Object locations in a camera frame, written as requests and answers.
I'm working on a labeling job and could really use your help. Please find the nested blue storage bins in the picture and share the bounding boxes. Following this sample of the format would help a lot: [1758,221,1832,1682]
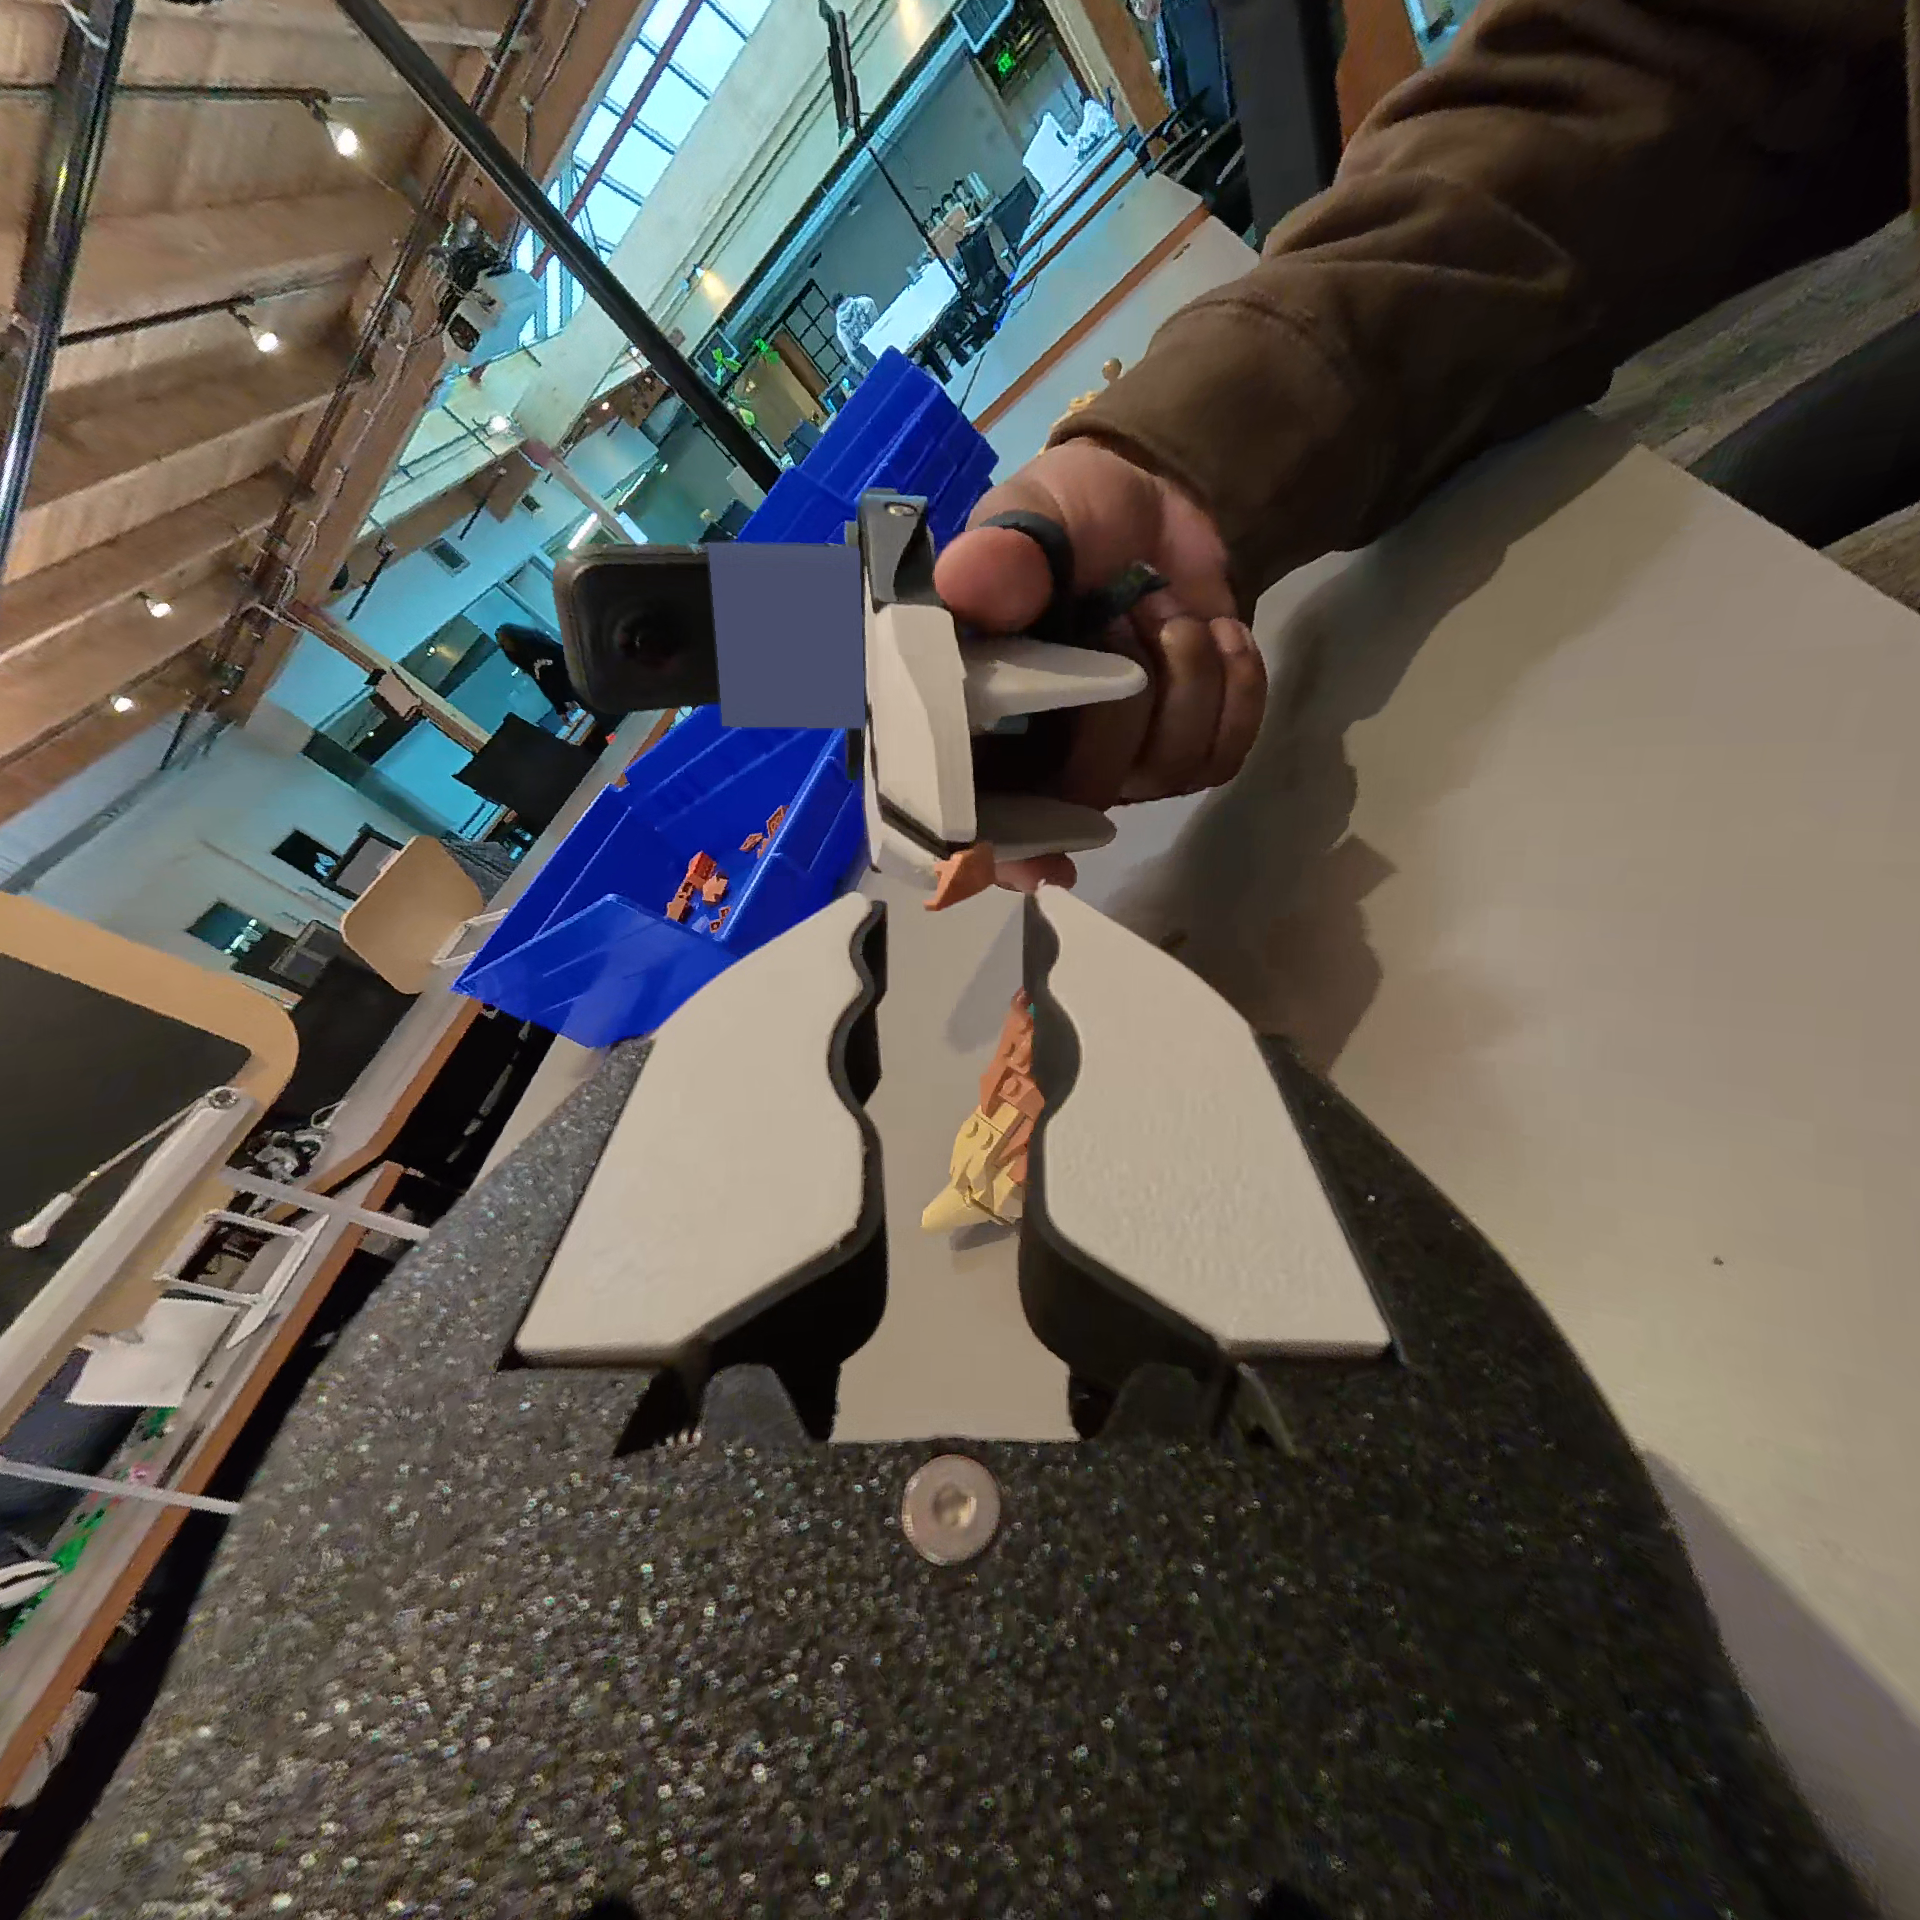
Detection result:
[737,352,1005,557]

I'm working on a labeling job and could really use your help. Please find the tan chair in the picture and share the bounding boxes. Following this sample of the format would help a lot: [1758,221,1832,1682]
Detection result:
[346,831,485,994]

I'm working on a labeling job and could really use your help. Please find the grey desk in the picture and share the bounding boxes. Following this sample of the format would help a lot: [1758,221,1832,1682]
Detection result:
[525,406,1920,1791]

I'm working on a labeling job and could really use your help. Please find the blue storage bin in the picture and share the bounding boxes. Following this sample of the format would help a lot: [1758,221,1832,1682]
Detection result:
[453,699,874,1052]

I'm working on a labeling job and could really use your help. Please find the pile of brown bricks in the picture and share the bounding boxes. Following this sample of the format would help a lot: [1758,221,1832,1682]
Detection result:
[662,804,789,937]

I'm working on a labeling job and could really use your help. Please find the wood-edged table with black top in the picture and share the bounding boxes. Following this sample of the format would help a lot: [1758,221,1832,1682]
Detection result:
[0,892,301,1348]

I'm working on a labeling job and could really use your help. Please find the black monitor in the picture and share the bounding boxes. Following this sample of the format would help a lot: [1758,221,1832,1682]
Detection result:
[453,712,602,818]

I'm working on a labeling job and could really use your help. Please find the black metal pole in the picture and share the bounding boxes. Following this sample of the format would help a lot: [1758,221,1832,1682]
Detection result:
[341,0,783,491]

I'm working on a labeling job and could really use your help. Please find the person's right forearm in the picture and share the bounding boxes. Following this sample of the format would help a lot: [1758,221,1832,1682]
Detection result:
[1053,0,1920,599]

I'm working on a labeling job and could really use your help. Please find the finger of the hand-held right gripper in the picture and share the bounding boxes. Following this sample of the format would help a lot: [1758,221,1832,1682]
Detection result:
[861,794,950,897]
[865,599,978,846]

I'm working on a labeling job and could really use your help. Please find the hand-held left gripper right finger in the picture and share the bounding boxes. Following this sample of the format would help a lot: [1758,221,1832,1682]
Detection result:
[1020,883,1394,1363]

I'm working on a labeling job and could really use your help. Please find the person's right hand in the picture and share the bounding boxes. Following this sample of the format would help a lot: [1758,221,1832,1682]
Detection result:
[933,442,1266,892]

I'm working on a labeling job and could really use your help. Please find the brown and tan brick assembly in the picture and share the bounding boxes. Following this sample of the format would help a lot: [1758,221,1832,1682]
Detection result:
[924,994,1053,1242]

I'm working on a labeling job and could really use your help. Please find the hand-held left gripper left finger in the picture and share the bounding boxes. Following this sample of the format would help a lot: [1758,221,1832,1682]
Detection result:
[519,897,884,1369]

